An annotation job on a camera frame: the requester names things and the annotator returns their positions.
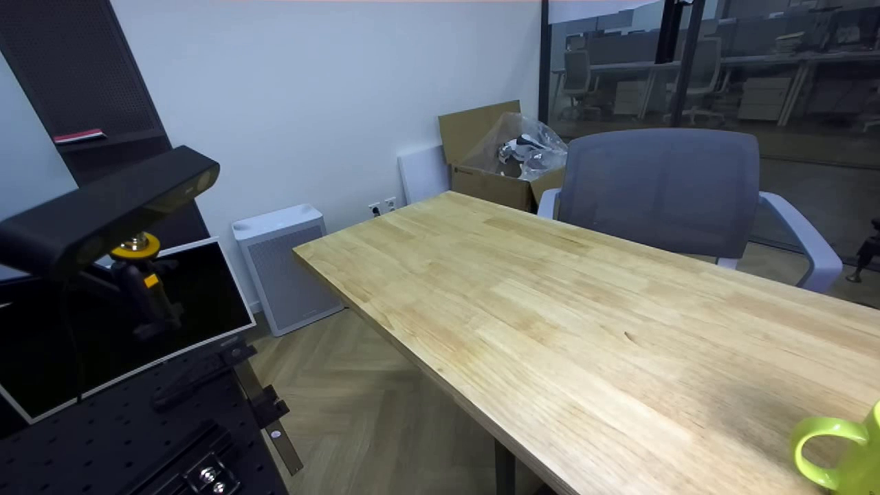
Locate red flat item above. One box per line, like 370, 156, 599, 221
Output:
52, 128, 111, 150

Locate white flat panel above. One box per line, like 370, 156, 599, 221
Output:
394, 141, 455, 207

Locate white wall outlet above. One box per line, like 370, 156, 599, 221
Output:
370, 192, 403, 221

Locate black perforated breadboard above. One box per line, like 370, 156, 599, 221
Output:
0, 339, 298, 495

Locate lime green printed mug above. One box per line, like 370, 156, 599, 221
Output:
793, 401, 880, 495

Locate white air purifier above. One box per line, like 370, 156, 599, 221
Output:
229, 205, 346, 339

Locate black screen white frame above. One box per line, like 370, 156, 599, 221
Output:
0, 235, 260, 426

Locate black window frame post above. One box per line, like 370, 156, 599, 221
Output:
537, 0, 557, 128

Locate black table leg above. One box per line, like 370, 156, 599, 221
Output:
493, 437, 517, 495

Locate brown cardboard box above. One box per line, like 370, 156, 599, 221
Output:
437, 99, 569, 214

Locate black wall shelf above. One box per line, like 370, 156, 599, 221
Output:
0, 0, 214, 257

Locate black metal clamp bracket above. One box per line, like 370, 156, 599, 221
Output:
232, 354, 306, 480

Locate black tripod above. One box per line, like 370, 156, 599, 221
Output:
847, 218, 880, 286

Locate clear plastic bag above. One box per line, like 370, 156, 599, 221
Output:
471, 112, 572, 181

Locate black button box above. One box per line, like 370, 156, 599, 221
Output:
150, 425, 244, 495

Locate black yellow camera mount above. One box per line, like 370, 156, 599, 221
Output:
90, 231, 187, 341

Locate grey office chair white arms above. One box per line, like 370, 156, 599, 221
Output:
537, 128, 847, 297

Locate black stereo camera bar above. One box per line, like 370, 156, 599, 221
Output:
0, 144, 224, 277

